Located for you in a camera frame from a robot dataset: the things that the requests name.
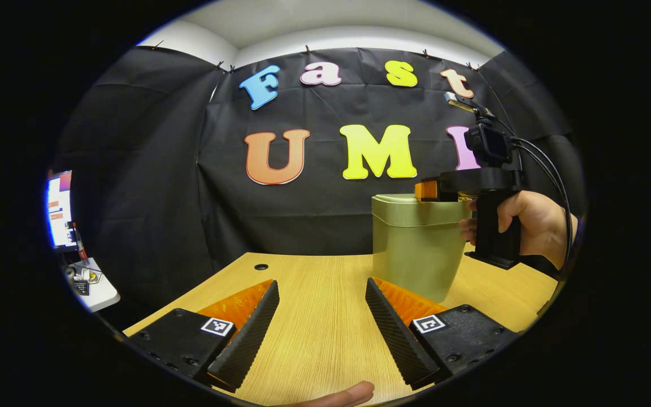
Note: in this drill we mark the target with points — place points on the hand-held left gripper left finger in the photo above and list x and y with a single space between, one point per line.
249 336

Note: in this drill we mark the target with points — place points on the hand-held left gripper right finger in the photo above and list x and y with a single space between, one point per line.
396 336

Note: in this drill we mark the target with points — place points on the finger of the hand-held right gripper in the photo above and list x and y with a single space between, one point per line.
426 190
465 196

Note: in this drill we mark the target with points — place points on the green desktop garbage bin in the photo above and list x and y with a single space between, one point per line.
416 254

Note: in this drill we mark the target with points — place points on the wooden desktop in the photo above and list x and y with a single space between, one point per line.
314 311

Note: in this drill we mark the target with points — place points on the black backdrop cloth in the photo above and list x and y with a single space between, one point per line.
303 220

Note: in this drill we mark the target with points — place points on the white side table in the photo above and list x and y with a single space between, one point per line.
102 294

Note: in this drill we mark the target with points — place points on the small black device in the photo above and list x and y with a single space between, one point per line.
82 288

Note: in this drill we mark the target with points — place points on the red pen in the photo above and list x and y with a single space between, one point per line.
79 243

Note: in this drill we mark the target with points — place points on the computer monitor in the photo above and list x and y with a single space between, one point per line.
60 209

